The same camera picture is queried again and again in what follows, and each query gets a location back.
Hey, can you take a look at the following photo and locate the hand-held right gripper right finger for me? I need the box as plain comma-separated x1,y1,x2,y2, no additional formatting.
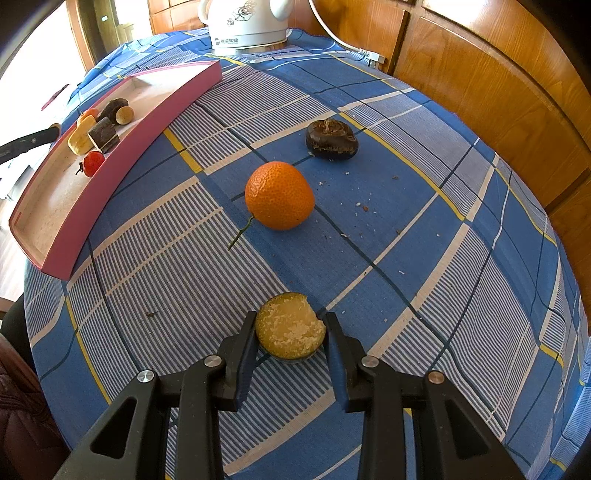
324,312,526,480

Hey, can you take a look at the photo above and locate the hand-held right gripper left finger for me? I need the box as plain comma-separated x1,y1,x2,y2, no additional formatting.
53,311,258,480

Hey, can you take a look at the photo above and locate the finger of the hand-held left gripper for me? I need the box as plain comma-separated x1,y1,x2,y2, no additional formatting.
0,124,62,164

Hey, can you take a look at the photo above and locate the yellow jackfruit piece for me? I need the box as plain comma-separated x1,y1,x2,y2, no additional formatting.
67,115,98,156

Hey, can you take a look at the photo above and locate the halved passion fruit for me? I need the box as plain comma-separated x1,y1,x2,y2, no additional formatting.
255,292,327,366

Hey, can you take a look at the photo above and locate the dark sugarcane piece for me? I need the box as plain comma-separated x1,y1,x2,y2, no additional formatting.
88,117,120,154

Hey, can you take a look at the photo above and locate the pink shallow box tray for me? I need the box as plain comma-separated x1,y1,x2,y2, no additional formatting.
9,60,223,281

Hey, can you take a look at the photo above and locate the large dark brown fruit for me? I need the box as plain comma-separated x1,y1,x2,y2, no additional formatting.
98,98,130,124

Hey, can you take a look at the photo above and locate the blue plaid tablecloth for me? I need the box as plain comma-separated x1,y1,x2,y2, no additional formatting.
23,28,591,480

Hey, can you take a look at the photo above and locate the orange tangerine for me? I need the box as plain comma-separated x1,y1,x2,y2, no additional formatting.
228,161,316,252

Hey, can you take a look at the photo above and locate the brown leather chair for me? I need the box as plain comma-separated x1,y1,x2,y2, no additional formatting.
0,295,70,463

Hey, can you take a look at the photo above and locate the small dark brown fruit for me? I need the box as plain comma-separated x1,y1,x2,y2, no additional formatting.
305,119,360,161

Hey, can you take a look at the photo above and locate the white electric kettle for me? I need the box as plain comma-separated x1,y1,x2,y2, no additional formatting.
198,0,294,56

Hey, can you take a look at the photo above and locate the wooden panelled cabinet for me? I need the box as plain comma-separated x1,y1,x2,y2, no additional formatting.
314,0,591,333

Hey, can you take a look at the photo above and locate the white power cable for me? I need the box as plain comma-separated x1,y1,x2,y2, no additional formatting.
308,0,376,59

